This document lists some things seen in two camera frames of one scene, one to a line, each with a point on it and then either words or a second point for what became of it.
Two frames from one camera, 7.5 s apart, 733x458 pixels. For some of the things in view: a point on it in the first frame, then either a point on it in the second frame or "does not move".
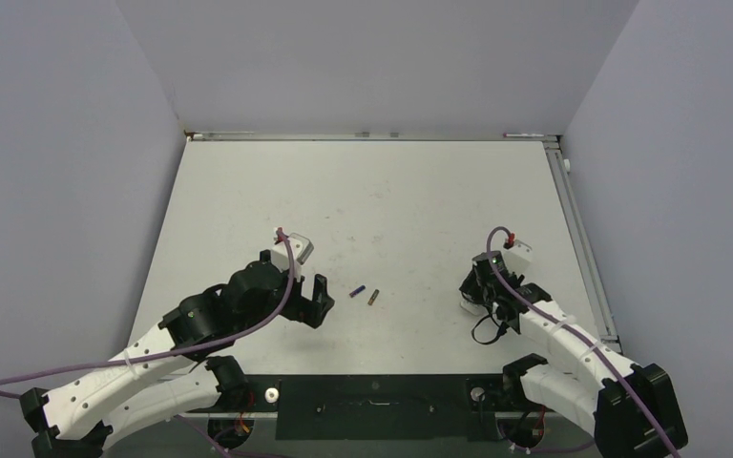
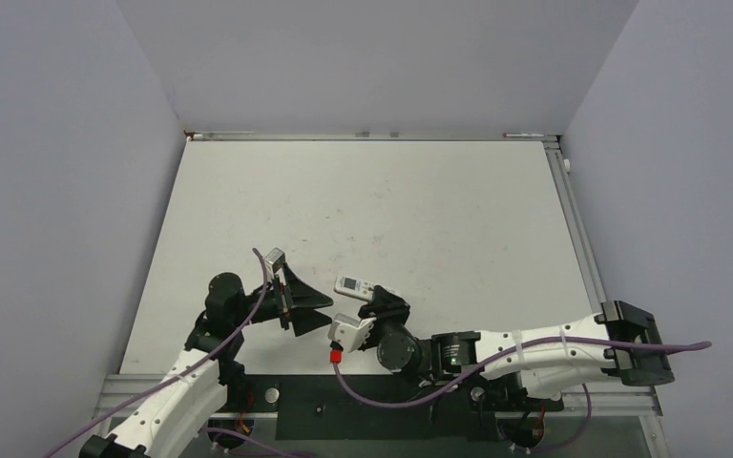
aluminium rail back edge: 427,135 does not move
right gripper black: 472,288 to 385,305
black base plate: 378,407 does not move
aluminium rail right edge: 606,330 does not move
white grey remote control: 473,308 to 356,287
